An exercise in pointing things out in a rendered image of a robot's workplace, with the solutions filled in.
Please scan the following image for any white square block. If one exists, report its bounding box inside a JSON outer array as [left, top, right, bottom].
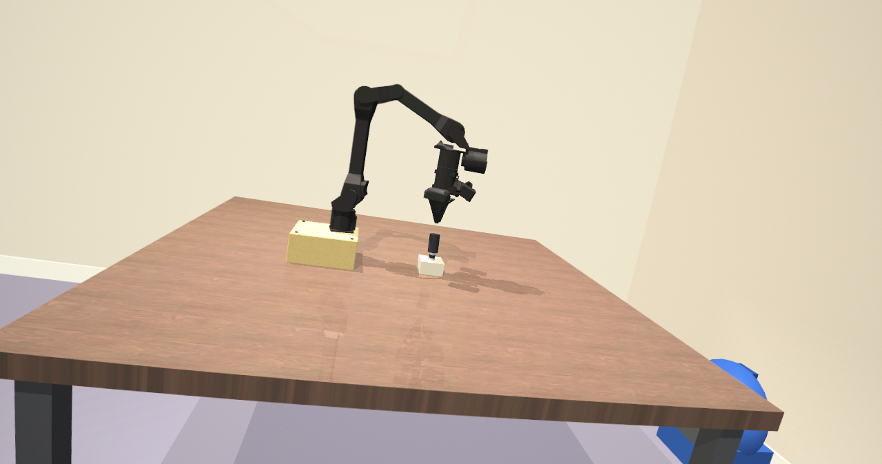
[[416, 254, 444, 277]]

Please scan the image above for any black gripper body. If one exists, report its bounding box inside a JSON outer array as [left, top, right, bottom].
[[424, 166, 458, 202]]

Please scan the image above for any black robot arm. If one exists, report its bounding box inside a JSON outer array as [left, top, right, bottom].
[[329, 84, 488, 234]]

